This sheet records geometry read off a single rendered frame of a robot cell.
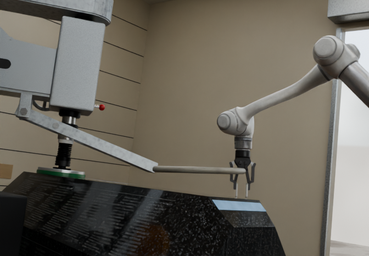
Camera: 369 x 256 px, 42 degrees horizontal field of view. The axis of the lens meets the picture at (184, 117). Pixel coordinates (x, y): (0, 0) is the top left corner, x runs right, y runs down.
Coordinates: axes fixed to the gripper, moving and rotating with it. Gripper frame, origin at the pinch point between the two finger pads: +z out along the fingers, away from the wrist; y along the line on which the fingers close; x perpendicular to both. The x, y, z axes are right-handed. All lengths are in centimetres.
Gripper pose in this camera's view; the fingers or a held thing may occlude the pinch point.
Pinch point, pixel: (241, 190)
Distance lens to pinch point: 246.2
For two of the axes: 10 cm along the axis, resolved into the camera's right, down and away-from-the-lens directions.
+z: -0.4, 9.9, -1.0
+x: 0.2, -1.0, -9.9
